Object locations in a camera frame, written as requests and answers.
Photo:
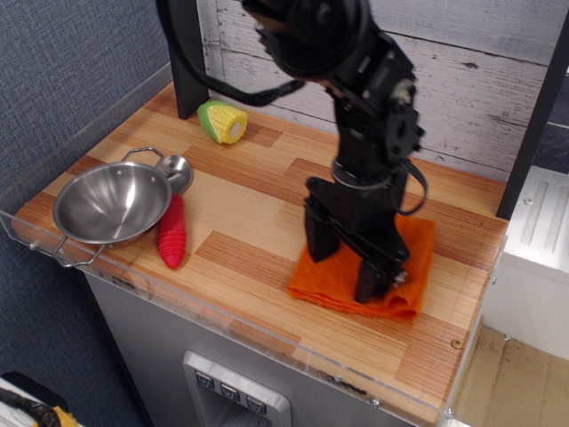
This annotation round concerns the steel bowl with handles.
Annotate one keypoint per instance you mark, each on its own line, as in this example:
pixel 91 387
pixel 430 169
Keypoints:
pixel 113 203

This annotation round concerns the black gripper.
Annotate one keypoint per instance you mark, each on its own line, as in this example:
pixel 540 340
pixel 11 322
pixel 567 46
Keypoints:
pixel 364 220

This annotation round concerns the silver dispenser panel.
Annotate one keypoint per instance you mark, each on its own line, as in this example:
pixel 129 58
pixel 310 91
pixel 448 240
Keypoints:
pixel 224 397

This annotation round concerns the left black post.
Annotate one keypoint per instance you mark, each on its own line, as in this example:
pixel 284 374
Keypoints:
pixel 181 27

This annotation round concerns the orange cloth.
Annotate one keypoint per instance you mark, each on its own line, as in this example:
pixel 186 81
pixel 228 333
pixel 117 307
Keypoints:
pixel 332 283

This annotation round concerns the grey toy fridge cabinet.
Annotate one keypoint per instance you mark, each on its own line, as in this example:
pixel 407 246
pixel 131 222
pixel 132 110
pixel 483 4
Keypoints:
pixel 152 341

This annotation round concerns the white toy sink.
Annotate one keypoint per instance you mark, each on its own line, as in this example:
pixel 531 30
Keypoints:
pixel 527 298

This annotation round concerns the black post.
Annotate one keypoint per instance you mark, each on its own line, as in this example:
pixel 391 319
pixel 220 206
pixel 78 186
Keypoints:
pixel 181 27
pixel 543 106

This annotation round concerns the right black post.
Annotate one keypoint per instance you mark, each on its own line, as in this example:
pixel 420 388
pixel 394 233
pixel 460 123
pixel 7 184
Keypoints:
pixel 543 106

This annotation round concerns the red handled steel spoon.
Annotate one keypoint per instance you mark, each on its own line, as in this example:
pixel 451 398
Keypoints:
pixel 172 235

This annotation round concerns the clear acrylic guard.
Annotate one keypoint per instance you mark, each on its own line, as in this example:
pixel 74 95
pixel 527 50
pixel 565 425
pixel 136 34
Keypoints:
pixel 47 120

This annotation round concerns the toy corn cob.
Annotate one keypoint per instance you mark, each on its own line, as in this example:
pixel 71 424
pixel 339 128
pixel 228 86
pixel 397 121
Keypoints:
pixel 223 122

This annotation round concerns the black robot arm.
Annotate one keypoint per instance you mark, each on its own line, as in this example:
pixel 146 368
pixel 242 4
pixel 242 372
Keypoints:
pixel 338 45

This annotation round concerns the black yellow object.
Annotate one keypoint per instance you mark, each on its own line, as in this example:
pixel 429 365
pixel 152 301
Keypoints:
pixel 25 402

